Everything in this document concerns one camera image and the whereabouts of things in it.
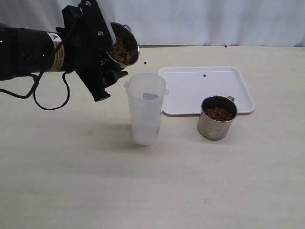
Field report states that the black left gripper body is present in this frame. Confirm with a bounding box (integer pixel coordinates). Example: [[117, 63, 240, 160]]
[[56, 5, 110, 102]]

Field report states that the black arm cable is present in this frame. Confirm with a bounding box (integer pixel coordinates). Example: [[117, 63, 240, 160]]
[[0, 14, 81, 110]]

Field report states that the right steel cup with pellets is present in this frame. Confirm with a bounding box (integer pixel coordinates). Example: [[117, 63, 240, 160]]
[[197, 95, 237, 141]]

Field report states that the white plastic tray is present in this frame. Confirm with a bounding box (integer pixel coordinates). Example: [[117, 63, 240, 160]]
[[157, 66, 255, 116]]

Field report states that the translucent plastic container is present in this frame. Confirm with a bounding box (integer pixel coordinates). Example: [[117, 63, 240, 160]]
[[124, 73, 169, 146]]

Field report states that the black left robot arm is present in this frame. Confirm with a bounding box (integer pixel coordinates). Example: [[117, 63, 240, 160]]
[[0, 0, 127, 101]]

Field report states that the white backdrop curtain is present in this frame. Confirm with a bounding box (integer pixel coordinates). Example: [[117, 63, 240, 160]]
[[0, 0, 305, 47]]

